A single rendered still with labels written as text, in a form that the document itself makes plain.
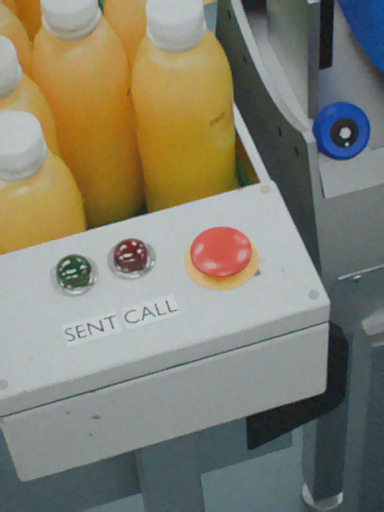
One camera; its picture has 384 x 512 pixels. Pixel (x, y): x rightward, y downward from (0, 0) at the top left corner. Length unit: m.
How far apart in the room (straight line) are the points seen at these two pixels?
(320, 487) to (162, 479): 0.94
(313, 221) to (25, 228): 0.29
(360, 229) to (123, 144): 0.22
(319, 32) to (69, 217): 0.27
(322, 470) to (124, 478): 0.76
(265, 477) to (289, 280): 1.19
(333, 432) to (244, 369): 0.95
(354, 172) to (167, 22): 0.24
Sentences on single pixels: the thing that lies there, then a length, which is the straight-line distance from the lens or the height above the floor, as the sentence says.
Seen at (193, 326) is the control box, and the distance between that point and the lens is 0.77.
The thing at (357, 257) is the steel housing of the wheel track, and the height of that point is 0.84.
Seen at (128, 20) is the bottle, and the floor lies 1.07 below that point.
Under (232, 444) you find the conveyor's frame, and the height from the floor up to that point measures 0.77.
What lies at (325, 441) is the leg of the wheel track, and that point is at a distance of 1.76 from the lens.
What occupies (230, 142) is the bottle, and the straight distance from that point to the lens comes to 0.99.
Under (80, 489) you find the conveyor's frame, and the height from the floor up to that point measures 0.77.
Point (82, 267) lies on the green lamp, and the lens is 0.78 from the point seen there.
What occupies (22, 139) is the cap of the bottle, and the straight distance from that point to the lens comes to 0.85.
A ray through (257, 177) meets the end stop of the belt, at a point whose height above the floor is 0.98.
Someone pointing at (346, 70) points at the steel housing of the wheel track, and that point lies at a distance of 1.14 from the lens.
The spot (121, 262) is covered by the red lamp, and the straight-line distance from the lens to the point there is 0.79.
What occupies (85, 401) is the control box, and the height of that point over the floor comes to 1.07.
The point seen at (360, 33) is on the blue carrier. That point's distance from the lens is 1.11.
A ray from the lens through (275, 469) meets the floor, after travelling 1.97.
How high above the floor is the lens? 1.73
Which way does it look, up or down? 52 degrees down
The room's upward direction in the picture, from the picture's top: 5 degrees counter-clockwise
